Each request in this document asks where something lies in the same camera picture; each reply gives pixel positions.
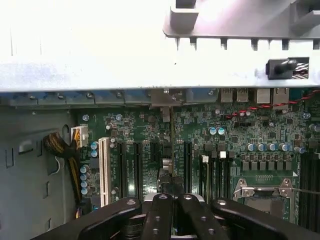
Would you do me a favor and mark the thin locking lever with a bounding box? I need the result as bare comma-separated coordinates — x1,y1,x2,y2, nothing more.
291,188,320,195

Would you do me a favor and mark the yellow black power cable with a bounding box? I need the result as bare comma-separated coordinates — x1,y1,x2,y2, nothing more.
42,132,86,219

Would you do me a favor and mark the red black twisted wire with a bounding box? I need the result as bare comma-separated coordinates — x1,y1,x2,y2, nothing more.
223,89,320,119

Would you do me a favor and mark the white expansion slot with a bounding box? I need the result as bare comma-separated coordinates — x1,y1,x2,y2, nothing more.
97,136,112,209

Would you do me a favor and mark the long black expansion slot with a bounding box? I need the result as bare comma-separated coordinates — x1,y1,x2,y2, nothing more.
117,140,129,201
134,140,144,201
183,140,194,195

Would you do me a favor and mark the black case lock knob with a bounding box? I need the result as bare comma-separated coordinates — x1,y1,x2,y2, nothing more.
265,57,299,81

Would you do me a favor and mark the white power connector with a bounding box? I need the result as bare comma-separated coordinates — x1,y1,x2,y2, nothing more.
70,125,90,149

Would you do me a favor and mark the green motherboard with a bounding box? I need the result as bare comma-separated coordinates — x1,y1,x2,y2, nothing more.
71,87,320,234

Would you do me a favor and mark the grey power supply unit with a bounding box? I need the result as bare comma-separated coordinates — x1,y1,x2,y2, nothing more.
0,107,76,240

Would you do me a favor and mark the CPU socket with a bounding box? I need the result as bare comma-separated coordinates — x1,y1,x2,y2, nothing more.
231,177,301,227

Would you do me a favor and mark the short black expansion slot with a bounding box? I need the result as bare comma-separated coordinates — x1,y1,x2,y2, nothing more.
149,141,160,164

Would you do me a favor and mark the open black PC case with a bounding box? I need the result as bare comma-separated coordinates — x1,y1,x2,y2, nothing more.
0,56,320,240

